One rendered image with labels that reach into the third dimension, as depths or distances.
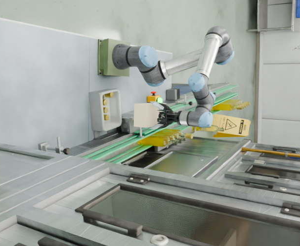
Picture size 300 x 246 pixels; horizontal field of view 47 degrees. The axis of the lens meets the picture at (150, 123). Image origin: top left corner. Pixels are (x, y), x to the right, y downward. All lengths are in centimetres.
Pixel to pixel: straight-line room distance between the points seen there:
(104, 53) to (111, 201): 125
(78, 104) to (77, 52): 28
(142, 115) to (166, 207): 100
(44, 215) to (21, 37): 103
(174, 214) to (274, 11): 718
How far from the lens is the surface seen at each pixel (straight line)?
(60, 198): 93
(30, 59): 170
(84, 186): 99
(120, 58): 199
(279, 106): 790
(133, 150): 207
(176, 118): 174
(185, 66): 198
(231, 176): 200
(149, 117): 179
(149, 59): 191
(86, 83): 196
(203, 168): 201
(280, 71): 780
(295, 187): 193
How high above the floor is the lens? 207
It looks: 32 degrees down
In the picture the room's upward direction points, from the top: 95 degrees clockwise
